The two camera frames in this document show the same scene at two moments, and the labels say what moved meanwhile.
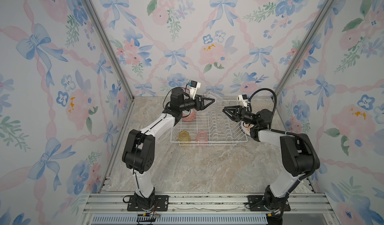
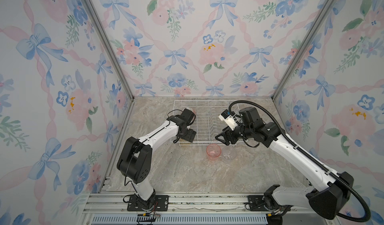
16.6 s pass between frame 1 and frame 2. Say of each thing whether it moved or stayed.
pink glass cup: moved
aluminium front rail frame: stayed
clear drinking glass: moved
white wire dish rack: stayed
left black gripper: moved
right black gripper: moved
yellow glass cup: stayed
